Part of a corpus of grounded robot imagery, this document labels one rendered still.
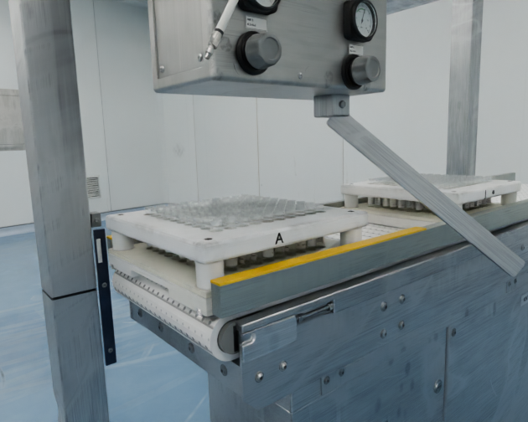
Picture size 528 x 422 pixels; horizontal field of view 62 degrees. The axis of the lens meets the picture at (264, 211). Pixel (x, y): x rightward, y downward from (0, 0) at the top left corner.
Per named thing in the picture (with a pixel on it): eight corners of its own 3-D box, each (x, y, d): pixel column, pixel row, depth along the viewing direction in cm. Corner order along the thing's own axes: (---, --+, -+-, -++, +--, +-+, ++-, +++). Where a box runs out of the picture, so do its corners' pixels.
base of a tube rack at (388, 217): (457, 236, 71) (457, 222, 70) (339, 218, 89) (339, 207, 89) (520, 216, 86) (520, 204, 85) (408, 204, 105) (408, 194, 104)
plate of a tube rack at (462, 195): (458, 205, 70) (458, 192, 69) (339, 193, 89) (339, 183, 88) (521, 191, 85) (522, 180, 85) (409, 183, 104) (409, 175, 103)
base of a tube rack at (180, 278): (251, 236, 75) (250, 223, 75) (369, 265, 56) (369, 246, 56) (109, 265, 60) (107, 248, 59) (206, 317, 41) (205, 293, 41)
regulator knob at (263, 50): (254, 69, 33) (252, 6, 32) (236, 74, 35) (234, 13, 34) (287, 73, 35) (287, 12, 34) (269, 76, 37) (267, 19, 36)
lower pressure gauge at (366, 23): (354, 37, 41) (354, -6, 40) (342, 40, 42) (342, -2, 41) (378, 42, 43) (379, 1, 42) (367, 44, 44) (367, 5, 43)
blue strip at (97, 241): (106, 367, 63) (94, 230, 60) (105, 365, 63) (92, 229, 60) (117, 362, 64) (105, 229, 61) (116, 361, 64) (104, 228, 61)
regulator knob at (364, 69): (362, 86, 40) (362, 37, 40) (340, 89, 42) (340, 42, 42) (384, 88, 42) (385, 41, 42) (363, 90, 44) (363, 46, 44)
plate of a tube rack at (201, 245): (249, 208, 74) (249, 195, 74) (369, 226, 56) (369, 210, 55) (105, 229, 59) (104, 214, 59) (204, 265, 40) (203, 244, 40)
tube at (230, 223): (230, 284, 49) (227, 217, 48) (240, 285, 48) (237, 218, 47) (224, 287, 48) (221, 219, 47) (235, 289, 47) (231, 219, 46)
